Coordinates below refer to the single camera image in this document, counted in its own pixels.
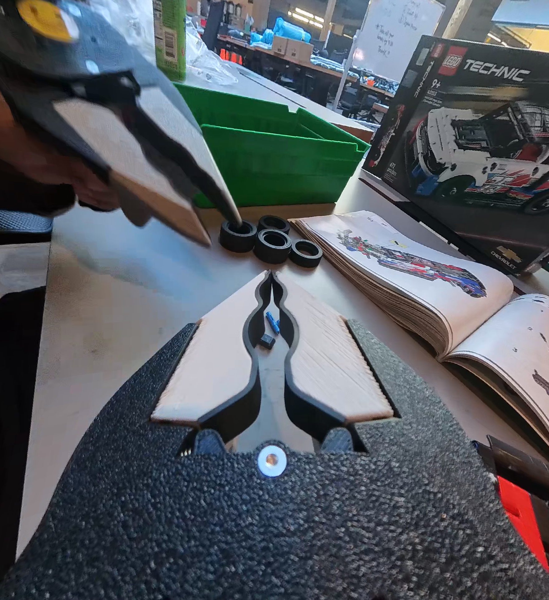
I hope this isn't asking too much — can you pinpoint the cardboard box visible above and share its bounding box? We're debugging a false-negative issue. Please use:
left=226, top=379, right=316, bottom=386
left=272, top=35, right=314, bottom=64

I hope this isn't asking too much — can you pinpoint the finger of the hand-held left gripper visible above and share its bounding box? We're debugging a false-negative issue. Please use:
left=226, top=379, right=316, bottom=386
left=137, top=86, right=243, bottom=229
left=53, top=100, right=212, bottom=248

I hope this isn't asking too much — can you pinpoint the person's left hand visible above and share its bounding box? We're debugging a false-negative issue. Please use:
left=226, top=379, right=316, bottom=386
left=0, top=83, right=121, bottom=212

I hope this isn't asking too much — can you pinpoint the black toy wheel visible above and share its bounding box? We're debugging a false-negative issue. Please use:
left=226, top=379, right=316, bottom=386
left=219, top=219, right=258, bottom=254
left=289, top=239, right=324, bottom=269
left=254, top=228, right=294, bottom=264
left=257, top=215, right=291, bottom=235

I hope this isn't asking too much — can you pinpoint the black office chair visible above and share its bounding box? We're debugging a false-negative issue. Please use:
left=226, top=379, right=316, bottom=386
left=0, top=205, right=54, bottom=247

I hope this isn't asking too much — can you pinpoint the green plastic bin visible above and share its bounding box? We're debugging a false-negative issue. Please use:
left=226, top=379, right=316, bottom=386
left=173, top=82, right=372, bottom=209

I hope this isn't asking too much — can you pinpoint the race car set box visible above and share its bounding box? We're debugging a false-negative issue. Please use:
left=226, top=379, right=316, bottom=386
left=361, top=34, right=549, bottom=276

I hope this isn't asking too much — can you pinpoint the toy brick race car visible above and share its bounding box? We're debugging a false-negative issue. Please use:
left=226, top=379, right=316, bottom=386
left=471, top=434, right=549, bottom=584

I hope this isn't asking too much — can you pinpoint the whiteboard on stand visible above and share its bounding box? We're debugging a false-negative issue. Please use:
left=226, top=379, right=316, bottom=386
left=333, top=0, right=447, bottom=111

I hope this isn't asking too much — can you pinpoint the green drink can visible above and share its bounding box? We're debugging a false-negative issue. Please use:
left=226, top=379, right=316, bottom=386
left=152, top=0, right=188, bottom=83

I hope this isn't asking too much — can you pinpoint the grey desk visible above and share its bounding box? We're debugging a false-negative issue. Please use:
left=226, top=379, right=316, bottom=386
left=16, top=159, right=549, bottom=559

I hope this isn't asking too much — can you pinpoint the wood edged grey table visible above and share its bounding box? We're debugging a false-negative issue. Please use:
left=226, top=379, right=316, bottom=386
left=185, top=61, right=374, bottom=143

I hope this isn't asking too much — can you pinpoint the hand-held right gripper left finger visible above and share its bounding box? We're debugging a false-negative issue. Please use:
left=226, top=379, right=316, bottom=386
left=151, top=270, right=272, bottom=441

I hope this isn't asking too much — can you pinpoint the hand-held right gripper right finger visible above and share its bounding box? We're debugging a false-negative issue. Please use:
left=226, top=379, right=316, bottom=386
left=273, top=272, right=395, bottom=441

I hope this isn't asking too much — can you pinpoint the open instruction booklet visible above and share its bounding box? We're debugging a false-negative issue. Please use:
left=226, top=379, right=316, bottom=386
left=288, top=211, right=549, bottom=475

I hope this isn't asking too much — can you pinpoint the clear plastic bag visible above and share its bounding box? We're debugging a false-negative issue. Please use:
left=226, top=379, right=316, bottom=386
left=185, top=14, right=240, bottom=87

